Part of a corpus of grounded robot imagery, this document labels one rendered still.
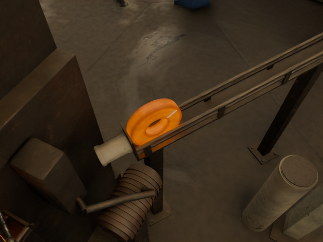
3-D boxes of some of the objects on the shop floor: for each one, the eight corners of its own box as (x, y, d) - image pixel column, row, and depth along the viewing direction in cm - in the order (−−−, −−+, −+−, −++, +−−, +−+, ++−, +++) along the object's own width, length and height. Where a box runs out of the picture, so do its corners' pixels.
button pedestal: (267, 243, 125) (339, 191, 74) (279, 196, 137) (348, 125, 87) (304, 260, 120) (406, 218, 70) (313, 211, 133) (405, 144, 83)
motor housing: (115, 253, 122) (89, 217, 79) (139, 209, 134) (129, 155, 90) (141, 268, 119) (129, 238, 75) (164, 221, 130) (165, 171, 87)
